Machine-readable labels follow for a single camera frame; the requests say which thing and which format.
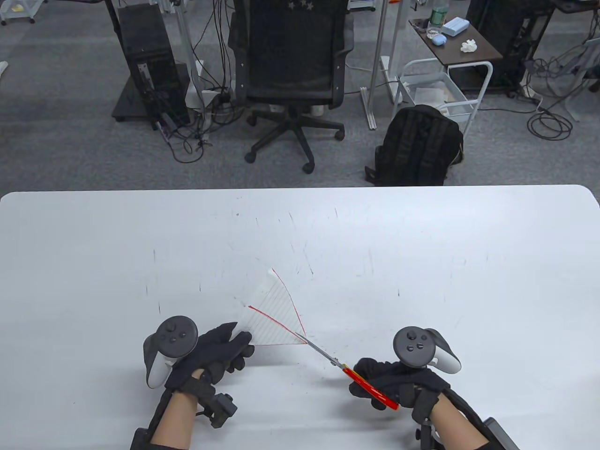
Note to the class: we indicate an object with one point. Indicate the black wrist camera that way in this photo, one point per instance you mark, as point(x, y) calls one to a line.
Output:
point(222, 410)
point(426, 438)

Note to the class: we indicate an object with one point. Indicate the brown side table top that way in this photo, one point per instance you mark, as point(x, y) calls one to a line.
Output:
point(468, 56)

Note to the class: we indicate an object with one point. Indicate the white metal desk leg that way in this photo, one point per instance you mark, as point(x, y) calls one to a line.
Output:
point(201, 98)
point(377, 47)

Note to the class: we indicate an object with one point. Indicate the small white cup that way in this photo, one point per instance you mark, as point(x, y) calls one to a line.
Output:
point(318, 110)

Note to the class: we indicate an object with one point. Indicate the person's left forearm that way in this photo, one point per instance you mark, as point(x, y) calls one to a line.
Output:
point(173, 422)

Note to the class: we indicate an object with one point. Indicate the person's right hand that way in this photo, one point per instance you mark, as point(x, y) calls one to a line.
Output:
point(398, 375)

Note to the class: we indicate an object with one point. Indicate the person's right forearm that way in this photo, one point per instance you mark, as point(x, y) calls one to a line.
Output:
point(454, 426)

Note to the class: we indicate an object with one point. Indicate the person's left hand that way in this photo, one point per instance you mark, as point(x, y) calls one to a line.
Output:
point(211, 351)

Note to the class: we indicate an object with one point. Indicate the black backpack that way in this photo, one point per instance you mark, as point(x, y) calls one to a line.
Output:
point(417, 145)

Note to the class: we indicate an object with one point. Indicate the white wheeled shelf cart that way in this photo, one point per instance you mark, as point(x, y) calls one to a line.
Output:
point(23, 15)

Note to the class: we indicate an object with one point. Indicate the green plastic bottle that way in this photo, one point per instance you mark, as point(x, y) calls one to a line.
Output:
point(438, 16)

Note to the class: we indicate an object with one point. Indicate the white basket cart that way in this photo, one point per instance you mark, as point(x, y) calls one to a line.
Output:
point(461, 108)

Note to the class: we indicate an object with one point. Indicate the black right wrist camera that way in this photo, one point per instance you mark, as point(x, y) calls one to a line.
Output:
point(426, 438)

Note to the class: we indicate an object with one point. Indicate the light blue tissue box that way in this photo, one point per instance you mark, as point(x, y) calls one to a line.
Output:
point(454, 26)

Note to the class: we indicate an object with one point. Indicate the black office chair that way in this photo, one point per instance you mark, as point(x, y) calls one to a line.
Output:
point(290, 47)

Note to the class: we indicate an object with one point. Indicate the black equipment rack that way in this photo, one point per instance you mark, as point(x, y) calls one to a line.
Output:
point(501, 28)

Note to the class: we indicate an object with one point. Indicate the small blue case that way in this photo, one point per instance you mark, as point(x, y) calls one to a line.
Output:
point(438, 40)

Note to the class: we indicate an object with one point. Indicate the black left forearm sensor pack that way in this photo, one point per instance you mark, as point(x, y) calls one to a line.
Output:
point(140, 440)

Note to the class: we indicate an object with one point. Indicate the black hand controller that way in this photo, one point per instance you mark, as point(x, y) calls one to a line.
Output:
point(176, 335)
point(412, 344)

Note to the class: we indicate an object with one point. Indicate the crumpled white tissue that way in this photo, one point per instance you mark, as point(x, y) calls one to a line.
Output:
point(468, 45)

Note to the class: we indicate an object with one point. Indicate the black flat cart base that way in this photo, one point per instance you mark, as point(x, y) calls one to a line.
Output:
point(125, 105)

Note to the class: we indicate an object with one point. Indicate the black computer tower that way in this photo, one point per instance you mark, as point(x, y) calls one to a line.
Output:
point(145, 42)

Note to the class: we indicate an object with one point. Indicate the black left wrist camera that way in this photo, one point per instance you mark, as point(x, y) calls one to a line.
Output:
point(222, 410)

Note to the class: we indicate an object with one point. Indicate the white lined paper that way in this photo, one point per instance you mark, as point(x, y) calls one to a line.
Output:
point(269, 318)

